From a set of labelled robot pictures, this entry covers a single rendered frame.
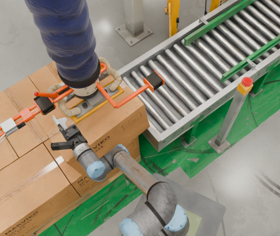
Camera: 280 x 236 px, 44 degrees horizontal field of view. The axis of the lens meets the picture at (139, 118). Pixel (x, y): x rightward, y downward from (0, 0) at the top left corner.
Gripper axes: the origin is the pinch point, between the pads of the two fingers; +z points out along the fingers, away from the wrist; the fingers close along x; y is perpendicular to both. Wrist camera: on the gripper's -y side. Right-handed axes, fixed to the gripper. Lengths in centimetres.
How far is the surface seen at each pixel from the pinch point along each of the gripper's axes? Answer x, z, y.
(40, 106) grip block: 1.7, 12.5, -1.4
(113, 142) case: -51, -8, 26
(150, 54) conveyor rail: -70, 44, 99
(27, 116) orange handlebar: 1.4, 11.1, -9.7
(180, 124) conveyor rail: -70, -20, 76
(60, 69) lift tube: 21.4, 11.2, 16.3
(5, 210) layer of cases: -75, 6, -58
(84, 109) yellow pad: -10.5, 2.5, 17.7
